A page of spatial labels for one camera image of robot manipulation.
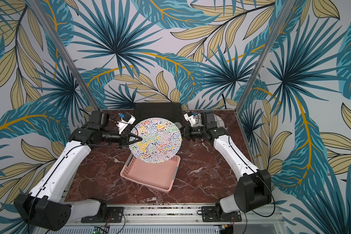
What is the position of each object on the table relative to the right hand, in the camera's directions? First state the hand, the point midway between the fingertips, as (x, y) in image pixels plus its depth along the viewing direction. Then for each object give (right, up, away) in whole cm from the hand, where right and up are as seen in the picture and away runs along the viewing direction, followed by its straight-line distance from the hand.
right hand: (174, 133), depth 74 cm
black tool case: (-3, +15, +38) cm, 40 cm away
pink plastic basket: (-9, -26, +13) cm, 31 cm away
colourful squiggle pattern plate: (-6, -3, -4) cm, 8 cm away
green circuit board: (-37, -48, -3) cm, 60 cm away
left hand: (-16, -2, -6) cm, 18 cm away
